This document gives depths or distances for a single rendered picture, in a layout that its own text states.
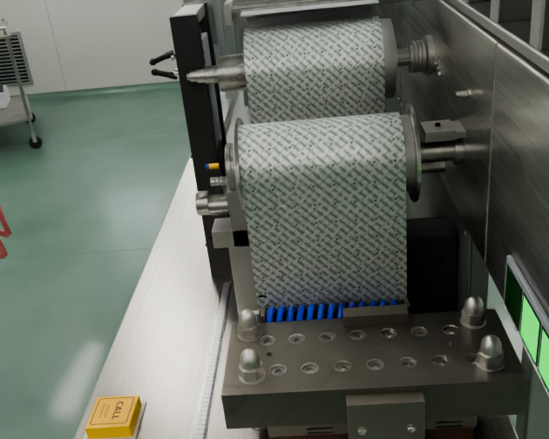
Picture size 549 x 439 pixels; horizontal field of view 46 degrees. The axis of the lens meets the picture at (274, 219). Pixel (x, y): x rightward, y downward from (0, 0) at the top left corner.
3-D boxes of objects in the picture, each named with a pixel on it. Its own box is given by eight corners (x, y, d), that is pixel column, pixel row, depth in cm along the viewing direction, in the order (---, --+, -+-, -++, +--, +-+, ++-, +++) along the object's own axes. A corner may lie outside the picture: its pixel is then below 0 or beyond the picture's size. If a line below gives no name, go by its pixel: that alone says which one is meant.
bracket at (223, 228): (229, 332, 121) (206, 181, 108) (264, 330, 121) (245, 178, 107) (227, 349, 117) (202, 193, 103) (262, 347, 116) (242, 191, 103)
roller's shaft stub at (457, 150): (411, 161, 101) (411, 134, 99) (457, 158, 100) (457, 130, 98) (416, 172, 97) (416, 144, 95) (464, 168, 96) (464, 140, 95)
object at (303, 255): (259, 313, 105) (245, 209, 97) (406, 303, 103) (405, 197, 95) (258, 314, 104) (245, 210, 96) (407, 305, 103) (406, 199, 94)
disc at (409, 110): (403, 178, 108) (402, 91, 101) (406, 178, 108) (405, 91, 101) (417, 219, 95) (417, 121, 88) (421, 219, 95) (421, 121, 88)
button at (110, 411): (99, 408, 106) (97, 395, 105) (142, 405, 106) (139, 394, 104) (87, 440, 100) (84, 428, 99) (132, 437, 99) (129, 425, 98)
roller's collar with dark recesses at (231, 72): (223, 86, 123) (219, 52, 120) (255, 84, 123) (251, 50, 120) (220, 96, 117) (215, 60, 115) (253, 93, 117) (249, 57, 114)
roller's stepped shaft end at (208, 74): (190, 83, 121) (186, 66, 120) (221, 80, 121) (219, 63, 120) (187, 87, 118) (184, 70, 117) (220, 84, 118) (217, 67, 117)
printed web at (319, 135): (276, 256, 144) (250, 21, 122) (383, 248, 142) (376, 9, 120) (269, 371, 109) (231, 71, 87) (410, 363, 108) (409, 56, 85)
